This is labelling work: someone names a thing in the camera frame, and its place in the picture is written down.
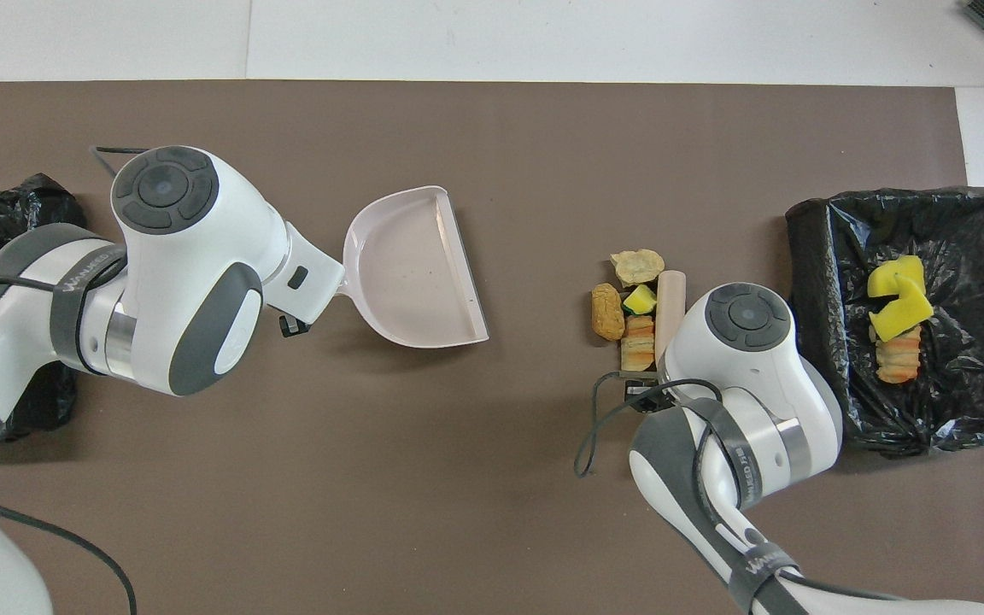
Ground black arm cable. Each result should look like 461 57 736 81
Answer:
0 145 151 615
575 372 911 603

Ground toy bread chunk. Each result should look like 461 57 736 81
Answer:
875 325 923 384

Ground brown table mat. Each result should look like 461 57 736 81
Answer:
0 81 984 615

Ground bin with black liner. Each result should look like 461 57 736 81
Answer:
785 186 984 456
0 173 87 441

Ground striped toy bread roll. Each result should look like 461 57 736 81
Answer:
620 315 657 372

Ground beige plastic dustpan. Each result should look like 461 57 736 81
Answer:
334 185 490 349

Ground brown oval toy bread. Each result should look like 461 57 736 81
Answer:
591 283 627 342

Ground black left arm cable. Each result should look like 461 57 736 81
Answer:
0 145 151 615

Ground pale flat toy cracker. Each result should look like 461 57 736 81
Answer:
610 249 665 286

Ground yellow sponge with green back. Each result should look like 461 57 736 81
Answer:
870 278 935 341
867 255 926 298

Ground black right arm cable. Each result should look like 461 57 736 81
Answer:
575 372 911 603

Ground beige hand brush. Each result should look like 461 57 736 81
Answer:
656 270 688 368

